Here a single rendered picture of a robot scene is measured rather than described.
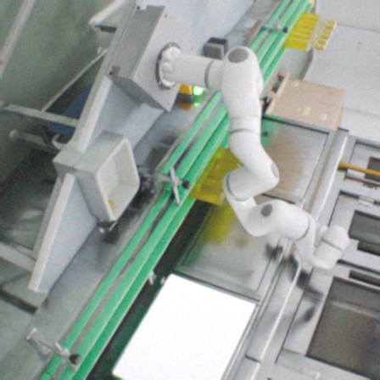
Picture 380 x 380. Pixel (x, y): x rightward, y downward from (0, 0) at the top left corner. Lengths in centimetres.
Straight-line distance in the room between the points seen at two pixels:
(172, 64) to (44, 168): 95
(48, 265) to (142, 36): 73
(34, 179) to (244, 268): 104
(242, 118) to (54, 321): 79
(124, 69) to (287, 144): 93
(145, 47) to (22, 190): 99
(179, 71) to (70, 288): 73
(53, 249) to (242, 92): 71
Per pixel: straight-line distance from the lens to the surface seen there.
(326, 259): 140
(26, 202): 203
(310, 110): 581
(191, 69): 139
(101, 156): 135
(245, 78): 122
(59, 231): 139
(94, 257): 147
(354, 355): 153
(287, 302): 155
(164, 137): 163
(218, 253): 163
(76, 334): 137
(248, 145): 118
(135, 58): 137
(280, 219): 121
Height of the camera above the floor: 155
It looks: 22 degrees down
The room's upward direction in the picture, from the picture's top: 107 degrees clockwise
